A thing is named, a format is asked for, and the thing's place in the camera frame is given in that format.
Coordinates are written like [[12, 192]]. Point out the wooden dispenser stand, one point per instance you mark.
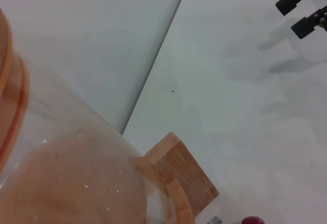
[[178, 167]]

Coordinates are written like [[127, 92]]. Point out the glass water dispenser jar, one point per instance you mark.
[[76, 170]]

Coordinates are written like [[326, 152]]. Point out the red ceramic cup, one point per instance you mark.
[[253, 220]]

